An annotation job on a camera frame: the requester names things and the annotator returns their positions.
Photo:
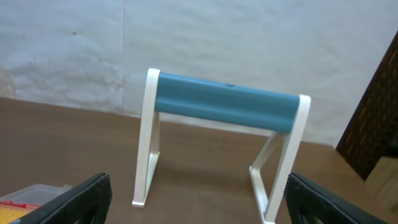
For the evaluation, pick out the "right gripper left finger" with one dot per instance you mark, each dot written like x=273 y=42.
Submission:
x=81 y=202

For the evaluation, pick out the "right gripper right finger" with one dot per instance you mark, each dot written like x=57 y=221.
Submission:
x=311 y=202

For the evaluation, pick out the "red and yellow tip box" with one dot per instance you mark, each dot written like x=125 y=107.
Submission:
x=28 y=196

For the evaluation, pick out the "white and blue stand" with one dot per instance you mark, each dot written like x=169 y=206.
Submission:
x=227 y=102

